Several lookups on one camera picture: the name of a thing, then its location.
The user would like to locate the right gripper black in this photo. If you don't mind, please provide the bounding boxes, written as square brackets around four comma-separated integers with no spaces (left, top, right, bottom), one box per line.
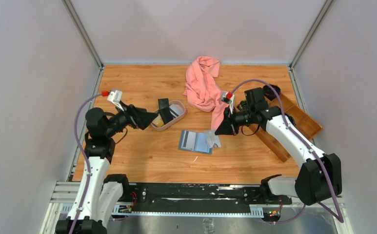
[215,105,255,136]

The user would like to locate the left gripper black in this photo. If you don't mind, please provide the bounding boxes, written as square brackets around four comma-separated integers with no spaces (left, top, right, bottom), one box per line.
[104,101,158,138]

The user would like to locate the blue leather card holder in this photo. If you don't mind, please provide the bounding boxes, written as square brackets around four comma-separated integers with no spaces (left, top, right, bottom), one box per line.
[178,130,213,155]

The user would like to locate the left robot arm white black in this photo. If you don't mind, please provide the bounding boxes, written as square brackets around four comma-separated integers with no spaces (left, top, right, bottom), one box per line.
[55,104,158,234]

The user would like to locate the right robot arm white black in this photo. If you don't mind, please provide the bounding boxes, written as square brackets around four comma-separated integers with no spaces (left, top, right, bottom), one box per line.
[215,88,342,205]

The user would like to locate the gold card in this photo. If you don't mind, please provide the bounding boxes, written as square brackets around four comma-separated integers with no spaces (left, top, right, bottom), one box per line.
[152,115,164,128]

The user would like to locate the black card left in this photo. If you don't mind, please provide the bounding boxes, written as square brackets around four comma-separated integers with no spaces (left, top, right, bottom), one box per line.
[158,98,173,124]

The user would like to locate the pink oval tray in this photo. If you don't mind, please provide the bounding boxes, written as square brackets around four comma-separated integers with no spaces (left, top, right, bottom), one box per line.
[151,98,186,131]

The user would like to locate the pink cloth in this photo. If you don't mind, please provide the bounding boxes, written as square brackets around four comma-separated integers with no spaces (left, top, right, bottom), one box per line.
[183,56,229,130]

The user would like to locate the black tape roll upper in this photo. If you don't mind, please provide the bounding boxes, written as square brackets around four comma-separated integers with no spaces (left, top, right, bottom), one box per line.
[262,84,281,101]

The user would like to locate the wooden compartment tray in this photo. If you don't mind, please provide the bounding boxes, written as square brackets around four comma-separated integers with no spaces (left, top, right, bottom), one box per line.
[237,88,325,165]

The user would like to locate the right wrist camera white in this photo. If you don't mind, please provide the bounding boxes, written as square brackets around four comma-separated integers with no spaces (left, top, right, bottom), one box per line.
[220,92,235,114]

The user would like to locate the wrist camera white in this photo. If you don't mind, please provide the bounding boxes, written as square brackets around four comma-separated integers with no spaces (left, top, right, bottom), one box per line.
[220,92,235,114]
[107,89,124,111]

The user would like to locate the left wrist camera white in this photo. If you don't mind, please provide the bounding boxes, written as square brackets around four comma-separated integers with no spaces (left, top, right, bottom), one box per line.
[107,89,124,111]

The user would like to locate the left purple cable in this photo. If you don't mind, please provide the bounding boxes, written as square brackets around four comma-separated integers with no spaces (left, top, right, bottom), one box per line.
[68,92,110,234]

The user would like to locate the purple cable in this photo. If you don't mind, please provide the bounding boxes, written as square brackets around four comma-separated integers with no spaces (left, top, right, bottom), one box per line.
[68,92,110,234]
[226,79,345,225]

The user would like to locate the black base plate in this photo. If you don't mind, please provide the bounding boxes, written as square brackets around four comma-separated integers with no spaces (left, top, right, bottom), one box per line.
[118,182,292,214]

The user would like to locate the aluminium rail frame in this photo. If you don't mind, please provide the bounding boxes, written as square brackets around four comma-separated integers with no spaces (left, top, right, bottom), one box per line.
[40,181,354,234]

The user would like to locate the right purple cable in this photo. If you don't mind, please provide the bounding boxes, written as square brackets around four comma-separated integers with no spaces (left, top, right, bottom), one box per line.
[226,79,345,225]

